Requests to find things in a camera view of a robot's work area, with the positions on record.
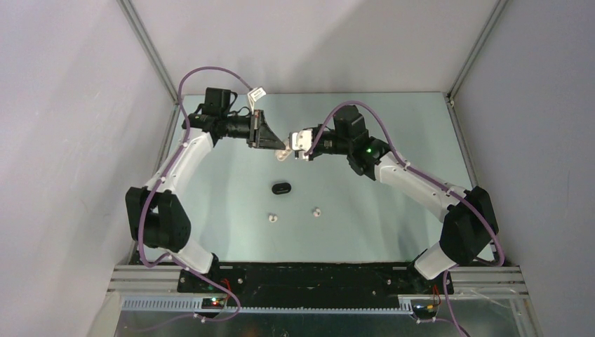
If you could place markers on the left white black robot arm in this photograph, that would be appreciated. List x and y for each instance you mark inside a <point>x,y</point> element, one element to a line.
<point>156,215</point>

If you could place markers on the right controller board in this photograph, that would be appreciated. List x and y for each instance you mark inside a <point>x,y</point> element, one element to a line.
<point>425,313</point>

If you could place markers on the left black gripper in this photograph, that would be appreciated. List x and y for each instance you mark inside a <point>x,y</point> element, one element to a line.
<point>260,135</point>

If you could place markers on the white earbud charging case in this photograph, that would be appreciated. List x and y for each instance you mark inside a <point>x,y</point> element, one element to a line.
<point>282,155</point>

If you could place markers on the aluminium frame rail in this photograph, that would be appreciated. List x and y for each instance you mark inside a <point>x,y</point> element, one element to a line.
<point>156,289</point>

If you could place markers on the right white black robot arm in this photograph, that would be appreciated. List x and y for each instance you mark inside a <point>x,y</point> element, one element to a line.
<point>467,216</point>

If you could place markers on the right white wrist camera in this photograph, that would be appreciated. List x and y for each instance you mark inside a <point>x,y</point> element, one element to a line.
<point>300,142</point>

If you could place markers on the black earbud charging case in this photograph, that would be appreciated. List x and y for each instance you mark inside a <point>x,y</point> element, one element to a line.
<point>281,188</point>

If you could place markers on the controller board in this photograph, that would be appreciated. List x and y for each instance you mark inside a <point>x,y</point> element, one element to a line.
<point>425,313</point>
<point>213,303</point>

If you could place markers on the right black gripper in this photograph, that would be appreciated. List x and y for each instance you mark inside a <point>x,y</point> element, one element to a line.
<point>313,154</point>

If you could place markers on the left controller board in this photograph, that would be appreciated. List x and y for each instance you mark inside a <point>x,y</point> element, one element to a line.
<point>213,303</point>

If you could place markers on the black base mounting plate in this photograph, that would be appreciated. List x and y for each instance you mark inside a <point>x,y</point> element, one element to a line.
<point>325,286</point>

